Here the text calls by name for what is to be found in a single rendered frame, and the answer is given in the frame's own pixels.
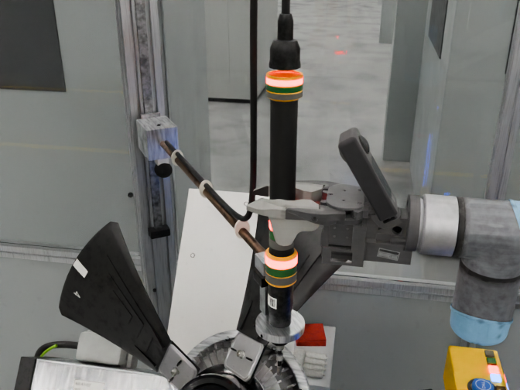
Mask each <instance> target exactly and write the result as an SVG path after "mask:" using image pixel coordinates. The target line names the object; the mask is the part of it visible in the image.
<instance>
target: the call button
mask: <svg viewBox="0 0 520 390"><path fill-rule="evenodd" d="M471 388H472V390H494V386H493V385H492V384H491V381H489V380H486V379H483V378H474V380H473V381H472V386H471Z"/></svg>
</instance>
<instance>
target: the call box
mask: <svg viewBox="0 0 520 390"><path fill-rule="evenodd" d="M484 350H485V349H478V348H472V347H458V346H451V345H450V346H449V347H448V350H447V355H446V363H445V368H444V373H443V381H444V387H445V390H472V388H471V386H472V381H473V380H474V378H483V379H486V380H489V381H491V384H492V385H493V386H494V390H496V388H495V386H496V385H499V386H505V387H506V390H508V387H507V385H506V381H505V377H504V374H503V371H502V368H501V363H500V360H499V357H498V352H497V351H494V357H493V358H495V359H496V362H497V365H496V366H498V370H499V374H498V375H500V376H501V382H496V381H492V380H491V374H494V373H490V372H489V369H488V363H487V360H486V358H487V357H485V353H484Z"/></svg>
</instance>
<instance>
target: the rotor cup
mask: <svg viewBox="0 0 520 390"><path fill-rule="evenodd" d="M226 375H231V376H233V378H229V377H227V376H226ZM180 390H265V389H264V387H263V385H262V383H261V382H260V381H259V380H258V379H257V377H256V376H255V375H254V377H253V379H252V380H251V384H248V383H247V382H246V381H243V380H242V379H240V378H239V377H238V376H236V375H235V374H233V373H232V372H230V371H229V370H228V369H226V368H225V367H224V364H217V365H214V366H211V367H209V368H206V369H205V370H203V371H202V372H201V373H199V374H198V375H197V376H196V377H195V378H192V379H191V380H189V381H188V382H187V383H186V384H185V385H184V386H183V387H182V388H181V389H180Z"/></svg>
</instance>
